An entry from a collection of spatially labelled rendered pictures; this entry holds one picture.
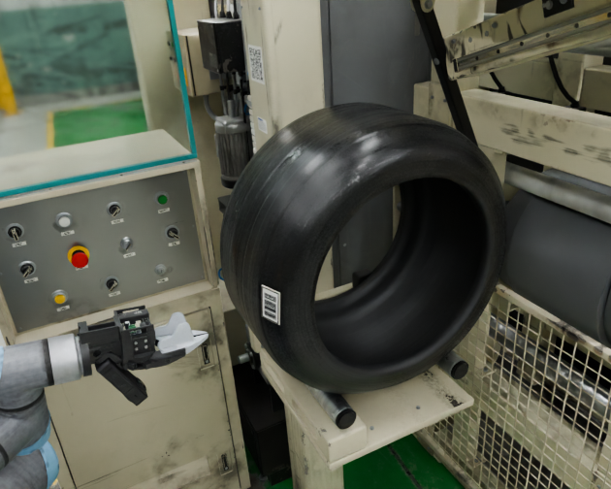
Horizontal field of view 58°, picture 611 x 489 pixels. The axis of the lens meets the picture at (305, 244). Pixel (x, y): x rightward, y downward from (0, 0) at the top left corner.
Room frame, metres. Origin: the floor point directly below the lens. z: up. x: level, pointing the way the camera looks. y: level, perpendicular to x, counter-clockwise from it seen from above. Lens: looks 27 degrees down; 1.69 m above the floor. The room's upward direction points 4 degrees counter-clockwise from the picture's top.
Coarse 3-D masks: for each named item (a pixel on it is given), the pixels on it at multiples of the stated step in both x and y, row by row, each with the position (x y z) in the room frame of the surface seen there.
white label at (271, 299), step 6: (264, 288) 0.78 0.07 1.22; (270, 288) 0.77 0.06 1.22; (264, 294) 0.78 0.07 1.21; (270, 294) 0.77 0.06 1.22; (276, 294) 0.76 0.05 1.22; (264, 300) 0.78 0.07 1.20; (270, 300) 0.77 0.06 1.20; (276, 300) 0.76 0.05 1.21; (264, 306) 0.78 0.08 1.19; (270, 306) 0.77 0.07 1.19; (276, 306) 0.76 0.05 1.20; (264, 312) 0.78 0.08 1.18; (270, 312) 0.77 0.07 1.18; (276, 312) 0.76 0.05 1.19; (270, 318) 0.77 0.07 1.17; (276, 318) 0.76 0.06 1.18
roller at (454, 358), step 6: (450, 354) 0.95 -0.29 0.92; (456, 354) 0.95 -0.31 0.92; (444, 360) 0.94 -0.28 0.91; (450, 360) 0.93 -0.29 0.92; (456, 360) 0.93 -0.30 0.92; (462, 360) 0.93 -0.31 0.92; (444, 366) 0.93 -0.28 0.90; (450, 366) 0.92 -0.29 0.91; (456, 366) 0.92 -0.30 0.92; (462, 366) 0.92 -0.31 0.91; (450, 372) 0.92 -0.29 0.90; (456, 372) 0.91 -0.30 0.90; (462, 372) 0.92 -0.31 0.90; (456, 378) 0.92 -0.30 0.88
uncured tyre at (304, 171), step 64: (320, 128) 0.95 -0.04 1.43; (384, 128) 0.90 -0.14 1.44; (448, 128) 0.95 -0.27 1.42; (256, 192) 0.90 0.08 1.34; (320, 192) 0.82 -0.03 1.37; (448, 192) 1.16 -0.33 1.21; (256, 256) 0.81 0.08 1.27; (320, 256) 0.79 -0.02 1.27; (384, 256) 1.19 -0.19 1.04; (448, 256) 1.12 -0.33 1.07; (256, 320) 0.80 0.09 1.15; (320, 320) 1.08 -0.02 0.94; (384, 320) 1.09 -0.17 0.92; (448, 320) 1.01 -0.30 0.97; (320, 384) 0.81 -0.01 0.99; (384, 384) 0.85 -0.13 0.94
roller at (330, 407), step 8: (312, 392) 0.89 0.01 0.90; (320, 392) 0.87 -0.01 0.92; (328, 392) 0.86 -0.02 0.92; (320, 400) 0.86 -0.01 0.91; (328, 400) 0.84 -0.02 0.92; (336, 400) 0.84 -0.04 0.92; (344, 400) 0.84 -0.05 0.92; (328, 408) 0.83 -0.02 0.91; (336, 408) 0.82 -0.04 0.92; (344, 408) 0.81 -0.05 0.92; (352, 408) 0.82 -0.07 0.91; (336, 416) 0.80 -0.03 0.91; (344, 416) 0.80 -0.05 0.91; (352, 416) 0.81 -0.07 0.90; (336, 424) 0.80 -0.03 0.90; (344, 424) 0.80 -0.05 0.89; (352, 424) 0.81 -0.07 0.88
